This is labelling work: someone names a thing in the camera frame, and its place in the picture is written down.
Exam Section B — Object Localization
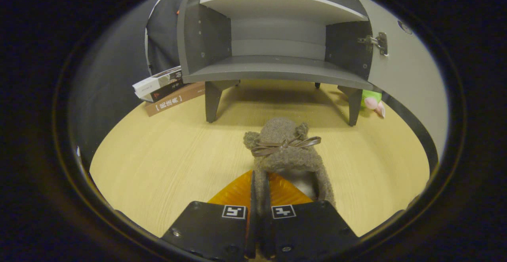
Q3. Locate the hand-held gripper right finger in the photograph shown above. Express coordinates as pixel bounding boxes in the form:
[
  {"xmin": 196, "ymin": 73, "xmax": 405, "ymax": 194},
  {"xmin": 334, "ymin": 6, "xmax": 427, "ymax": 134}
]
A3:
[{"xmin": 261, "ymin": 172, "xmax": 360, "ymax": 260}]

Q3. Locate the green and pink plush toy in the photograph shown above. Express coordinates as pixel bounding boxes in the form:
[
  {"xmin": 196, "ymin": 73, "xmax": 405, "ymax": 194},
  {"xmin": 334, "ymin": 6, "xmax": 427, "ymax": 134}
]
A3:
[{"xmin": 361, "ymin": 90, "xmax": 385, "ymax": 119}]

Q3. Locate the black book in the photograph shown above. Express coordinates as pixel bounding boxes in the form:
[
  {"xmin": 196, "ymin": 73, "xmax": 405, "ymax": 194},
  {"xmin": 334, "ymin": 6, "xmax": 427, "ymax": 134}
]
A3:
[{"xmin": 141, "ymin": 79, "xmax": 187, "ymax": 103}]

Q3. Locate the brown book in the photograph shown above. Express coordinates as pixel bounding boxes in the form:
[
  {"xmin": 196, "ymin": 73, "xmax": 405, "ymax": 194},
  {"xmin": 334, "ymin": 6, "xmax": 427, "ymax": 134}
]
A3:
[{"xmin": 143, "ymin": 82, "xmax": 206, "ymax": 117}]

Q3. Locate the grey shoe cabinet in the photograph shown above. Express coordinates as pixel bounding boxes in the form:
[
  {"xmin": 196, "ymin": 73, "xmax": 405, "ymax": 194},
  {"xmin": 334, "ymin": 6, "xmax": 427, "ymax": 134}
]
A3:
[{"xmin": 176, "ymin": 0, "xmax": 375, "ymax": 127}]

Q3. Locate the black backdrop cloth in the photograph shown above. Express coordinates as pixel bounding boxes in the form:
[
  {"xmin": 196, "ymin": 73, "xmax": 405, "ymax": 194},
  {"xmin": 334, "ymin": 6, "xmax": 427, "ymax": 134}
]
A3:
[{"xmin": 68, "ymin": 0, "xmax": 196, "ymax": 171}]

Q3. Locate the metal door hinge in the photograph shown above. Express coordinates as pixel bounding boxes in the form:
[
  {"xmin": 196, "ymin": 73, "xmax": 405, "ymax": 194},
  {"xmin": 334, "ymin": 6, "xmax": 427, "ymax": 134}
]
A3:
[{"xmin": 357, "ymin": 32, "xmax": 389, "ymax": 55}]

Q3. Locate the brown fuzzy shoe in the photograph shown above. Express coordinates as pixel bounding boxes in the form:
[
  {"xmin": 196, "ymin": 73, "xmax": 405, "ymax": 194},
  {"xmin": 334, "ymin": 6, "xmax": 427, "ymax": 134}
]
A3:
[{"xmin": 243, "ymin": 117, "xmax": 336, "ymax": 217}]

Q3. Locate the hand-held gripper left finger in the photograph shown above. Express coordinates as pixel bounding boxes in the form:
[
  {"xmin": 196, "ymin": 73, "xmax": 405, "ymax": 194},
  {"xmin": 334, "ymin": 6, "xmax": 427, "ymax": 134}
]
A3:
[{"xmin": 160, "ymin": 170, "xmax": 256, "ymax": 260}]

